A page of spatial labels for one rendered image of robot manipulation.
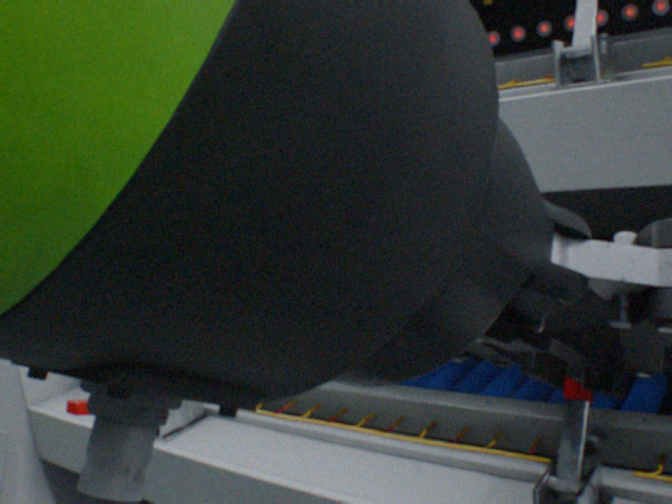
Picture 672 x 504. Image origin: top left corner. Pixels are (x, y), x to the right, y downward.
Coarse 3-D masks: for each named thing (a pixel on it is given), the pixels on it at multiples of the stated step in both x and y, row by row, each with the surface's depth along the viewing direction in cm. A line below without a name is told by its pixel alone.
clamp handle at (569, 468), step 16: (576, 384) 28; (576, 400) 28; (592, 400) 28; (576, 416) 28; (576, 432) 27; (560, 448) 28; (576, 448) 27; (560, 464) 27; (576, 464) 27; (560, 480) 27; (576, 480) 27
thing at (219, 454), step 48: (48, 384) 52; (48, 432) 49; (192, 432) 42; (240, 432) 41; (192, 480) 39; (240, 480) 36; (288, 480) 34; (336, 480) 34; (384, 480) 33; (432, 480) 32; (480, 480) 32
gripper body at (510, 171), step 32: (512, 160) 13; (512, 192) 12; (480, 224) 11; (512, 224) 12; (544, 224) 14; (576, 224) 15; (480, 256) 12; (512, 256) 13; (544, 256) 14; (448, 288) 11; (480, 288) 12; (512, 288) 13; (544, 288) 14; (576, 288) 14; (416, 320) 11; (448, 320) 12; (480, 320) 13; (384, 352) 12; (416, 352) 12; (448, 352) 13; (352, 384) 14; (384, 384) 14
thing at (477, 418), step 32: (288, 416) 41; (320, 416) 42; (352, 416) 40; (384, 416) 39; (416, 416) 37; (448, 416) 36; (480, 416) 35; (512, 416) 34; (544, 416) 33; (608, 416) 31; (640, 416) 31; (480, 448) 33; (512, 448) 34; (544, 448) 33; (608, 448) 31; (640, 448) 30
